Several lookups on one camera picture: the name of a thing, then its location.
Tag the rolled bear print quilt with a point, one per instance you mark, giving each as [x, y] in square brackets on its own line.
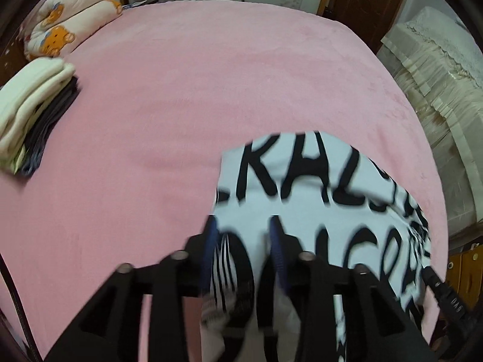
[68, 26]

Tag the white black lettered jacket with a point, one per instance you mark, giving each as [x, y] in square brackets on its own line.
[302, 173]

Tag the wooden drawer cabinet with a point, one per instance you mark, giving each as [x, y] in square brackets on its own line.
[468, 266]

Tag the stack of folded clothes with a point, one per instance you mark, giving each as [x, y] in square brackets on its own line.
[34, 90]

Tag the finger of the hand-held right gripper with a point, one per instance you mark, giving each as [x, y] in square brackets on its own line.
[430, 277]

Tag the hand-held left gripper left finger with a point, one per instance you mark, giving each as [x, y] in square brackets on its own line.
[211, 241]

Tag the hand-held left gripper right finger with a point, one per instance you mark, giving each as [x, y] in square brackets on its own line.
[277, 241]

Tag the pale green folded garment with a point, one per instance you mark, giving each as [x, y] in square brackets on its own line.
[11, 162]

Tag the brown wooden door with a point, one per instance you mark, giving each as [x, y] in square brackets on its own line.
[362, 3]

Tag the black folded garment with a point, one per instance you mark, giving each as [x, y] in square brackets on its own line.
[56, 109]

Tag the pink bed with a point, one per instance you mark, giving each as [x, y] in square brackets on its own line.
[169, 101]

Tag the lace covered furniture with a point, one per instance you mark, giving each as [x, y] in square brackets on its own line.
[445, 101]

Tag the wooden headboard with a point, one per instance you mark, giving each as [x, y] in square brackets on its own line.
[9, 56]

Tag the blue-grey folded garment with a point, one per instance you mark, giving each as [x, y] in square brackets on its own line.
[32, 164]

